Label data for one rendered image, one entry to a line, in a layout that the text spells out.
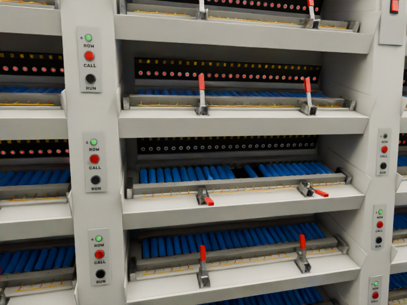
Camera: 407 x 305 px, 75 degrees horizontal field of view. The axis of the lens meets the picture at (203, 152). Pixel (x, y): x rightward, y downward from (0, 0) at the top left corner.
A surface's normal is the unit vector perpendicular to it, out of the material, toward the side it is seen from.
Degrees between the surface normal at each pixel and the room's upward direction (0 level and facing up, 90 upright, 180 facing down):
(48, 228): 111
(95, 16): 90
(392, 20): 90
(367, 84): 90
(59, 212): 21
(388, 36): 90
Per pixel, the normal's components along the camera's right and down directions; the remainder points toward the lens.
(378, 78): 0.22, 0.10
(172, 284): 0.07, -0.89
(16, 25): 0.21, 0.44
